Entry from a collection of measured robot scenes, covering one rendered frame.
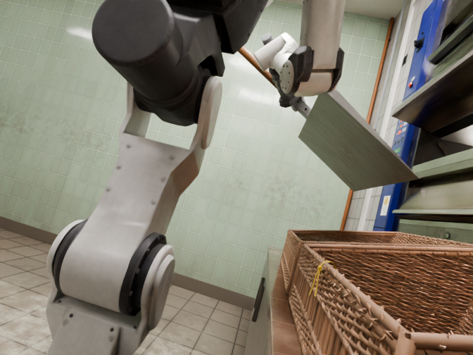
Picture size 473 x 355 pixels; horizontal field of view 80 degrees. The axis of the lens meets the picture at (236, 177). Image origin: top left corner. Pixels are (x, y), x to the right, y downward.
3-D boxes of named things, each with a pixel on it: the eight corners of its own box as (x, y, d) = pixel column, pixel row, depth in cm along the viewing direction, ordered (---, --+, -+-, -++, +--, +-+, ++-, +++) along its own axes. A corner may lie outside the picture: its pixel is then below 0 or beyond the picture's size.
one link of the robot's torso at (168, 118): (191, 114, 49) (210, 52, 50) (121, 96, 50) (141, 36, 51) (205, 134, 62) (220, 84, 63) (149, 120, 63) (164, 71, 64)
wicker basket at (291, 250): (385, 292, 125) (398, 232, 127) (474, 356, 70) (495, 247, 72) (279, 260, 133) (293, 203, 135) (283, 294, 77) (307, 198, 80)
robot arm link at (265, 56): (300, 70, 92) (288, 39, 84) (272, 87, 95) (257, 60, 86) (288, 55, 100) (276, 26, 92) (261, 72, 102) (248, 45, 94)
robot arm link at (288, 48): (291, 46, 94) (306, 62, 84) (267, 61, 96) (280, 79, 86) (283, 28, 89) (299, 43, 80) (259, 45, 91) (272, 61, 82)
